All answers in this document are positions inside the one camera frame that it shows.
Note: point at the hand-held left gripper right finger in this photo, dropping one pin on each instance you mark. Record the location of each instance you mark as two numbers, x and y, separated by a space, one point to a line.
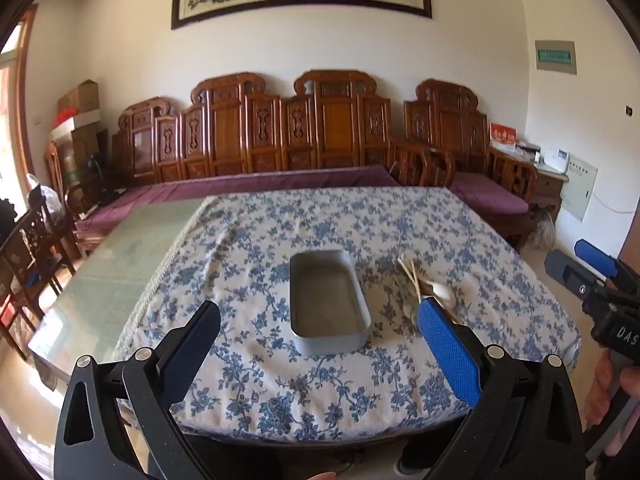
446 350

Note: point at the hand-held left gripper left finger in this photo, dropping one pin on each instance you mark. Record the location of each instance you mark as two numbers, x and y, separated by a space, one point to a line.
196 334

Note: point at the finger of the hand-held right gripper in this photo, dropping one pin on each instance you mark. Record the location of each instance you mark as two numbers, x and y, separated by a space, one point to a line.
595 257
562 270

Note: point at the white plastic spoon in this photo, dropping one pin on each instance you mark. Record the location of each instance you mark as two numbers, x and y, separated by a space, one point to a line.
442 290

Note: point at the cream chopstick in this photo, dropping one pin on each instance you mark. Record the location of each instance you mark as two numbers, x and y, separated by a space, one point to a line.
409 272
415 275

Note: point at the grey metal tray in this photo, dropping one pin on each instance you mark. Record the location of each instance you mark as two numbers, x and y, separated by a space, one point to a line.
325 295

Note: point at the person's right hand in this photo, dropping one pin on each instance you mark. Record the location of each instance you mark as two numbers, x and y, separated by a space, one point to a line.
600 390

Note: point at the white electrical panel box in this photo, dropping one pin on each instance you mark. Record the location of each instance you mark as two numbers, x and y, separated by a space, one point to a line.
580 190

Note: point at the wooden side table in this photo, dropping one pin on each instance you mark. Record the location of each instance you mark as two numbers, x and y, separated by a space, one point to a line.
547 186

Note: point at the white paper box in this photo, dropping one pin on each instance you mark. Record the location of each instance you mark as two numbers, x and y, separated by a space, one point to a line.
556 160

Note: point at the square purple seat cushion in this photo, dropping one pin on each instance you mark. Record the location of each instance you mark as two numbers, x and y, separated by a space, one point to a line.
490 193

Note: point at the red card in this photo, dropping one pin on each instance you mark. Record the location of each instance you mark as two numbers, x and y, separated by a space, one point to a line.
502 137

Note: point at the blue floral tablecloth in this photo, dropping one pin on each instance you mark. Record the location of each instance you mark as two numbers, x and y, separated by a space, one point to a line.
300 225

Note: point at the long purple seat cushion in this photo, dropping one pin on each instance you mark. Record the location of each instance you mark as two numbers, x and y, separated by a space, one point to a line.
250 181

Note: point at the dark wooden dining chair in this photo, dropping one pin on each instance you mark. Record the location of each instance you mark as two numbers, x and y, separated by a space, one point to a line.
35 242

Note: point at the carved wooden armchair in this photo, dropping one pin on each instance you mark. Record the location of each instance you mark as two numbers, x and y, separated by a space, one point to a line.
450 120

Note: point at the white plastic bag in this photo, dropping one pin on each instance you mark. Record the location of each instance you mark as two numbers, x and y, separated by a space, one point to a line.
47 200

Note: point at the white and red box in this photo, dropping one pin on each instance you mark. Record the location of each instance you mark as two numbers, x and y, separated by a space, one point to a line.
75 122

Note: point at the carved wooden sofa bench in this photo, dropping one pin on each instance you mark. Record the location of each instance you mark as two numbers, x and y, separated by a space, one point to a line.
330 125

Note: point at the green labelled wall panel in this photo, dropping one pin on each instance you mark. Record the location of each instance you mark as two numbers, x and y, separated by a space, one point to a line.
555 57

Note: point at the wooden door frame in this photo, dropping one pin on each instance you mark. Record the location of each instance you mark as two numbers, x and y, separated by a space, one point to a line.
24 85

